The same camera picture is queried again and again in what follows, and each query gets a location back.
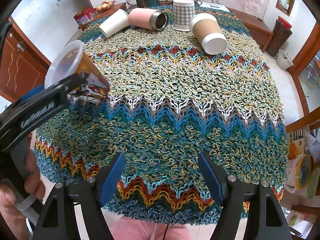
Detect brown sleeve paper cup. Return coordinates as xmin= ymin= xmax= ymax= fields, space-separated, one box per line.
xmin=188 ymin=13 xmax=228 ymax=55

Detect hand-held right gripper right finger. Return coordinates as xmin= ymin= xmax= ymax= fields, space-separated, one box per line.
xmin=197 ymin=151 xmax=293 ymax=240

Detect grey checked paper cup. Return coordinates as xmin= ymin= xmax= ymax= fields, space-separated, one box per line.
xmin=171 ymin=0 xmax=196 ymax=32

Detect colourful knitted zigzag table cloth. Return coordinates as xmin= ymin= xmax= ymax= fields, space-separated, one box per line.
xmin=34 ymin=4 xmax=288 ymax=224

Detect person's left hand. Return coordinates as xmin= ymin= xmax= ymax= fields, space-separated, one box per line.
xmin=0 ymin=149 xmax=46 ymax=240

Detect wooden side table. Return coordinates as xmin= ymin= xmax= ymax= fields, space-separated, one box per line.
xmin=77 ymin=2 xmax=127 ymax=31

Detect dark bin with red lid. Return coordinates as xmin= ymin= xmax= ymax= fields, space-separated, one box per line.
xmin=265 ymin=16 xmax=293 ymax=57

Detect low wooden cabinet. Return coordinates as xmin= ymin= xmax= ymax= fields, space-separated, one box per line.
xmin=226 ymin=6 xmax=274 ymax=53

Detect brown wooden door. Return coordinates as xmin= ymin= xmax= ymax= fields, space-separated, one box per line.
xmin=0 ymin=17 xmax=52 ymax=103

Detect clear plastic cup printed label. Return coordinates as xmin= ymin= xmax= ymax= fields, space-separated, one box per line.
xmin=44 ymin=40 xmax=110 ymax=103

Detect white plastic bucket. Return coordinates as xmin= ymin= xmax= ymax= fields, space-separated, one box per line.
xmin=276 ymin=49 xmax=293 ymax=71

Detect yellow round frame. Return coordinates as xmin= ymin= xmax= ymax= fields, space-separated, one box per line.
xmin=295 ymin=154 xmax=312 ymax=189

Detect wooden glass door cabinet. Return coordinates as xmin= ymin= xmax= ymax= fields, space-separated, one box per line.
xmin=287 ymin=22 xmax=320 ymax=130

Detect red tin box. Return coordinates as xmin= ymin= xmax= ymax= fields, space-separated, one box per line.
xmin=73 ymin=7 xmax=98 ymax=27

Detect wicker basket with fruit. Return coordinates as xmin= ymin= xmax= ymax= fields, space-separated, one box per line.
xmin=96 ymin=0 xmax=116 ymax=12

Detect white paper cup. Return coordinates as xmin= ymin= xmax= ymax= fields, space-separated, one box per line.
xmin=98 ymin=9 xmax=130 ymax=38

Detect white flat device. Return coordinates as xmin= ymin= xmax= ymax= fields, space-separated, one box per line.
xmin=200 ymin=2 xmax=227 ymax=9

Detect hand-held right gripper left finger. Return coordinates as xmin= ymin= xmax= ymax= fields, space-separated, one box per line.
xmin=32 ymin=152 xmax=127 ymax=240

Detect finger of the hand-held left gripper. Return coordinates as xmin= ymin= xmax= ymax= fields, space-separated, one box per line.
xmin=44 ymin=73 xmax=87 ymax=98

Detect pink trousers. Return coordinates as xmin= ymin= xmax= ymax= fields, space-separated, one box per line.
xmin=110 ymin=216 xmax=218 ymax=240

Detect pink steel insulated cup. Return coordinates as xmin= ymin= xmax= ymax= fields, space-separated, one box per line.
xmin=128 ymin=7 xmax=169 ymax=32

